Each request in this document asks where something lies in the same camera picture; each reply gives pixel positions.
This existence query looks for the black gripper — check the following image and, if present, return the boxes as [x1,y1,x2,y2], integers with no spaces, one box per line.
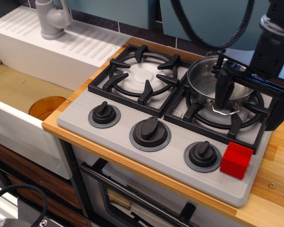
[213,50,284,131]

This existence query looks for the small stainless steel pan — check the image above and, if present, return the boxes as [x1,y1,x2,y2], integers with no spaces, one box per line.
[187,55,253,116]

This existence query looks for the red wooden cube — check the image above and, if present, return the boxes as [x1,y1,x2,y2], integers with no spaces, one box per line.
[220,142,254,180]

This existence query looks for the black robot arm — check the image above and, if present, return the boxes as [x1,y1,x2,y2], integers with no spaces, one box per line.
[214,0,284,131]

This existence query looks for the black right stove knob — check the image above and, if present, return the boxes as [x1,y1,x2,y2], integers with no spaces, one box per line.
[184,141,222,173]

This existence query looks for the black stove knob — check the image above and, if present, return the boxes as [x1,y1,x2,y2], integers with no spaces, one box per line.
[184,141,222,173]
[129,116,171,152]
[88,101,121,129]

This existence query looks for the black middle stove knob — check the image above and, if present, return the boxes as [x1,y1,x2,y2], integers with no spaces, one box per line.
[129,116,171,152]

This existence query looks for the grey toy stove top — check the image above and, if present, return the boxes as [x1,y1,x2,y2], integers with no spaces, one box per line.
[57,45,272,207]

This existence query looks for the black left stove knob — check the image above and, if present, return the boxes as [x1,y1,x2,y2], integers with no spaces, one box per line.
[88,101,121,129]

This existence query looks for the black right burner grate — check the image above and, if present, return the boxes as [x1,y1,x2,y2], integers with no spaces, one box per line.
[163,65,275,155]

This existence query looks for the black burner grate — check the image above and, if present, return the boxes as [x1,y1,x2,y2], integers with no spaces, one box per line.
[163,65,275,155]
[88,44,191,118]

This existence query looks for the black left burner grate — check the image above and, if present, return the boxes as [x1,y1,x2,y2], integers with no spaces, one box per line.
[88,44,191,118]

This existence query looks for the grey toy faucet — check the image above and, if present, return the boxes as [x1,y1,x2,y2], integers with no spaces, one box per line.
[35,0,72,40]

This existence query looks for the wood grain drawer front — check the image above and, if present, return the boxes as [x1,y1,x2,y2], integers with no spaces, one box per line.
[0,144,91,227]

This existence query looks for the white toy sink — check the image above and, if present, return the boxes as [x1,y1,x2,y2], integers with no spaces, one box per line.
[0,6,129,179]

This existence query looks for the oven door with black handle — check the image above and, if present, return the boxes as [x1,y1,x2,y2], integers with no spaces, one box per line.
[79,157,218,227]

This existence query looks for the black braided foreground cable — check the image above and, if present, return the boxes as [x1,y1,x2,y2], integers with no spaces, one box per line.
[0,184,49,227]

